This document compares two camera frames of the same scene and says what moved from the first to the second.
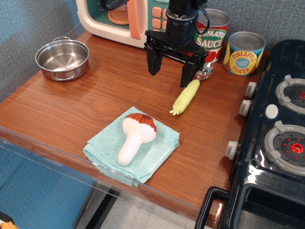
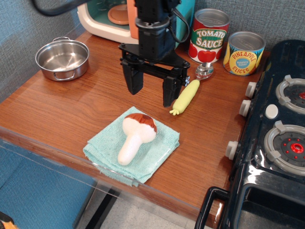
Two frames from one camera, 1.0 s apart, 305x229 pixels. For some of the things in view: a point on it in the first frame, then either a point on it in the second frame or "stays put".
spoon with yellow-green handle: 190,89 stays put
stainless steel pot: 63,59 stays put
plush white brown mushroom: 141,128 stays put
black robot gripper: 178,41 to 155,53
